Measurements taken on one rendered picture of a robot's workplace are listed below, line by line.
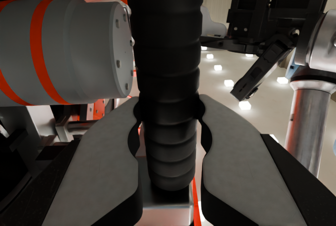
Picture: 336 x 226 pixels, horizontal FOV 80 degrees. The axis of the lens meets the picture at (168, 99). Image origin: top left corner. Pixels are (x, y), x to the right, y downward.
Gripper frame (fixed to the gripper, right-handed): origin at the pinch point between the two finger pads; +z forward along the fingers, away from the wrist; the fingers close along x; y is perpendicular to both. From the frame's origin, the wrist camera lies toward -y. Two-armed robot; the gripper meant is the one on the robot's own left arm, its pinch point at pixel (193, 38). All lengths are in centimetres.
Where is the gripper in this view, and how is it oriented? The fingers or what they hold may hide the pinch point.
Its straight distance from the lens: 42.4
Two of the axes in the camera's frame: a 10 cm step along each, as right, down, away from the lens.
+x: -6.8, 2.0, -7.0
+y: 0.9, -9.3, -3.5
